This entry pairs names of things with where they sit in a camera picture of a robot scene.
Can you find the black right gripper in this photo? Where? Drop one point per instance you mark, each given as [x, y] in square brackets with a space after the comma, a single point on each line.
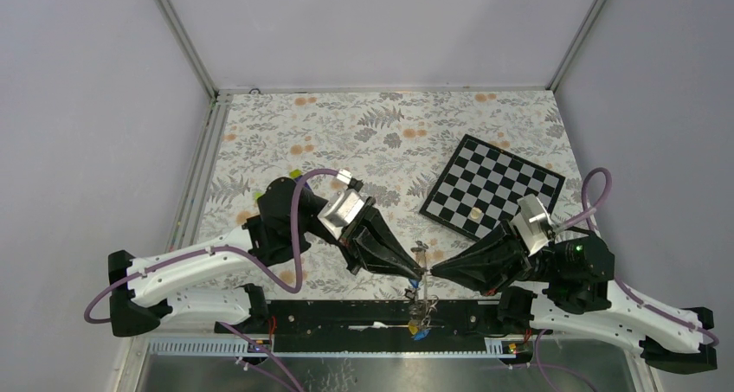
[475, 267]

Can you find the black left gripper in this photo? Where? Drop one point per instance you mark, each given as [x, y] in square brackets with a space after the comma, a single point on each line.
[369, 234]

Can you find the blue key tag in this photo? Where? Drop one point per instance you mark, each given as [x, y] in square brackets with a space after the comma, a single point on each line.
[419, 333]

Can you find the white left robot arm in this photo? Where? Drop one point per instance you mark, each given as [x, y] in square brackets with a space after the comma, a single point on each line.
[146, 292]

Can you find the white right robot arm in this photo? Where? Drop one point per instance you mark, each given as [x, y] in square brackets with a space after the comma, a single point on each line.
[667, 338]

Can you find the black white chessboard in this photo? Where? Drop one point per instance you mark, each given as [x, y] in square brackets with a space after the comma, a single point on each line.
[481, 175]

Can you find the black front rail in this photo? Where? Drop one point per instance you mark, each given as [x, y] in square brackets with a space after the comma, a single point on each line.
[462, 315]

